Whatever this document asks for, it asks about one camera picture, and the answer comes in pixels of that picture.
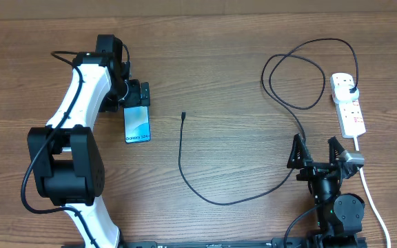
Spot white charger plug adapter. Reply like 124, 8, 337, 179
332, 85, 360, 104

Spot Samsung Galaxy smartphone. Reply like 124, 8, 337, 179
124, 106, 151, 143

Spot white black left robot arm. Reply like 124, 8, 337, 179
20, 34, 151, 247

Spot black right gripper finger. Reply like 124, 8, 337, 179
328, 136, 348, 165
287, 134, 312, 169

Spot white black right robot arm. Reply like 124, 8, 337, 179
276, 134, 367, 247

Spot white power extension strip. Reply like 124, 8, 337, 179
329, 72, 366, 138

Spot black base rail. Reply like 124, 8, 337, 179
61, 236, 368, 248

